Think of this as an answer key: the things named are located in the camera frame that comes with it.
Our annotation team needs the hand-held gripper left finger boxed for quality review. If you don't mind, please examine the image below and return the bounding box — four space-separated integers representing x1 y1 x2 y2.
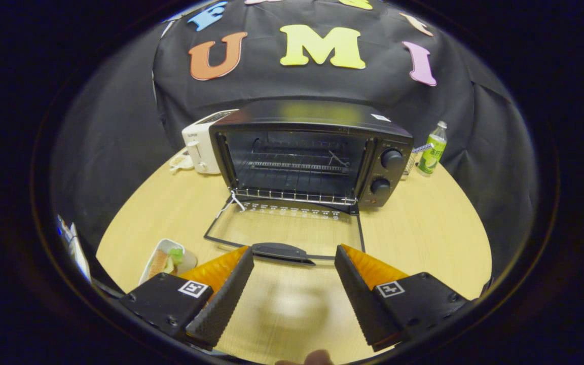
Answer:
119 246 255 351

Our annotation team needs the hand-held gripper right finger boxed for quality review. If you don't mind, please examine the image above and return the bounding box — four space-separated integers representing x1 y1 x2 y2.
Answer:
335 244 475 353

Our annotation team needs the sandwich with lettuce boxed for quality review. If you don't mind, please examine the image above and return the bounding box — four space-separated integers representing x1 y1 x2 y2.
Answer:
148 247 185 279

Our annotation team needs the black toaster oven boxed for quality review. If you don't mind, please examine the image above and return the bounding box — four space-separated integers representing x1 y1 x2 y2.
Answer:
203 99 414 267

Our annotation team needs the white food tray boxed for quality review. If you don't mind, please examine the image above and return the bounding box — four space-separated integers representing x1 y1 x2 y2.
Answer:
139 238 198 285

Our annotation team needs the white pop-up toaster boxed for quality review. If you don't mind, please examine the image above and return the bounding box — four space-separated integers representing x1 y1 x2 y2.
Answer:
181 109 239 175

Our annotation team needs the green label water bottle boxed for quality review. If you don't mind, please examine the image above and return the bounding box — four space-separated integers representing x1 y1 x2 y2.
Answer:
416 121 448 176

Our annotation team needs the black backdrop cloth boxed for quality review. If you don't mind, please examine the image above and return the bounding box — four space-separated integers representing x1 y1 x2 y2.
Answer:
49 0 541 284

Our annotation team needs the white string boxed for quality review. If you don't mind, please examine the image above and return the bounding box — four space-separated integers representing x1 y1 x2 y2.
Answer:
217 190 246 218

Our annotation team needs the wire oven rack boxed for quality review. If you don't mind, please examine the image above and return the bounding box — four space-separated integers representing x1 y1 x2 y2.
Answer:
231 147 361 206

